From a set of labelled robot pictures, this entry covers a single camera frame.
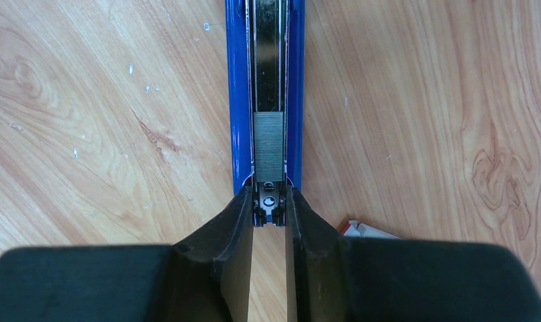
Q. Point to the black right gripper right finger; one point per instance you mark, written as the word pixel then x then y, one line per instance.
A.
pixel 332 277

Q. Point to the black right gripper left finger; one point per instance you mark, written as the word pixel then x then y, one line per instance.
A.
pixel 203 277

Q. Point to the small staple box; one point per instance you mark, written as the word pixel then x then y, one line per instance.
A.
pixel 356 228

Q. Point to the silver staple strip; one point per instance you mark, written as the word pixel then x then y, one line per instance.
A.
pixel 268 146

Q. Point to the blue stapler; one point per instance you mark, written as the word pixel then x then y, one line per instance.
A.
pixel 265 54

